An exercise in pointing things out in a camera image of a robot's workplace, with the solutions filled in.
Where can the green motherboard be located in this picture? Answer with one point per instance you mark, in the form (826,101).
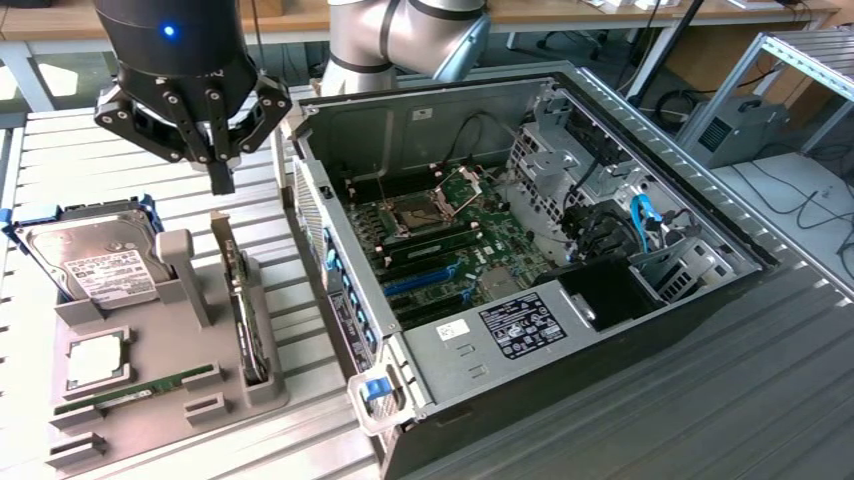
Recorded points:
(496,235)

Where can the silver chipset heatsink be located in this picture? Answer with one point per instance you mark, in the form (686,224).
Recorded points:
(500,282)

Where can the grey power supply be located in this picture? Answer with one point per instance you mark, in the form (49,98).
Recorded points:
(460,370)

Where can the silver CPU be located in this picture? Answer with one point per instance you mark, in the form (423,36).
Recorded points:
(96,362)

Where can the graphics card with metal bracket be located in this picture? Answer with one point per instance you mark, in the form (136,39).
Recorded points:
(247,310)

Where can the black office chair base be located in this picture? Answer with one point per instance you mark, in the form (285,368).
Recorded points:
(567,36)

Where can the black slanted pole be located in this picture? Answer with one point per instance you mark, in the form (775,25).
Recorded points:
(664,50)

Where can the metal socket cover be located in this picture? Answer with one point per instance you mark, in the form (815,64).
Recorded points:
(461,189)

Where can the hard disk in blue carrier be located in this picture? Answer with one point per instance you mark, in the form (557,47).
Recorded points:
(100,250)

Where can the dark RAM stick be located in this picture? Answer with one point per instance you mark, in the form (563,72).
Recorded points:
(433,248)

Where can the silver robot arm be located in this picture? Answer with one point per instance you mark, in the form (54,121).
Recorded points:
(360,30)

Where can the perforated metal drive cage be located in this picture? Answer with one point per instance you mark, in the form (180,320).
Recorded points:
(541,167)

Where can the aluminium frame shelf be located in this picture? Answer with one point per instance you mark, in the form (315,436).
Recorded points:
(800,52)

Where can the grey control box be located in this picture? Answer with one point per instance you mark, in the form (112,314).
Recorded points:
(740,132)

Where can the grey parts rack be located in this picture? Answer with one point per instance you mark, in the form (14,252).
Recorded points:
(166,350)

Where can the wooden office desk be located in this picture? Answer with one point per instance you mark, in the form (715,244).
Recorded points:
(600,17)
(46,25)

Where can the blue expansion slot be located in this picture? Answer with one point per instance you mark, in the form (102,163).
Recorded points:
(416,283)

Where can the open PC case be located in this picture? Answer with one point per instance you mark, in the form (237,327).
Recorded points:
(507,400)

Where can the CPU socket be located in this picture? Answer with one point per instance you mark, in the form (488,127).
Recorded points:
(416,217)

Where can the blue case latch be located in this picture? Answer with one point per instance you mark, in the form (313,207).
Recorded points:
(376,389)

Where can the thin locking lever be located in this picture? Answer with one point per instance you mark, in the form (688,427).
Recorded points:
(383,192)

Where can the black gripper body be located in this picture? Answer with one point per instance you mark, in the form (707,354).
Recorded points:
(173,50)

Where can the green RAM stick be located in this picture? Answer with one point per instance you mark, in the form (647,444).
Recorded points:
(133,394)

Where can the metal disk bay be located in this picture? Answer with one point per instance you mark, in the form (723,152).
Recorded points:
(687,280)

